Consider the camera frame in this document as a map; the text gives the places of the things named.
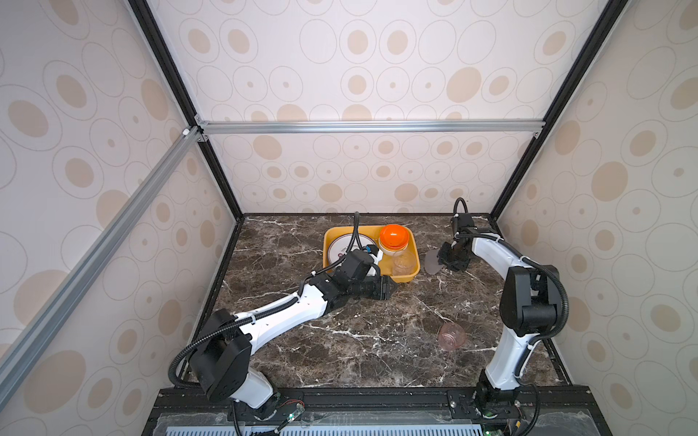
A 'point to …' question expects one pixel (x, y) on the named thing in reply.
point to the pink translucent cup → (451, 336)
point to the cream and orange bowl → (393, 251)
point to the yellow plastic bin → (383, 261)
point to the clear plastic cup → (403, 262)
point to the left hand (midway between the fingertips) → (399, 285)
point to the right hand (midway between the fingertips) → (443, 260)
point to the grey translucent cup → (432, 265)
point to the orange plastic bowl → (394, 235)
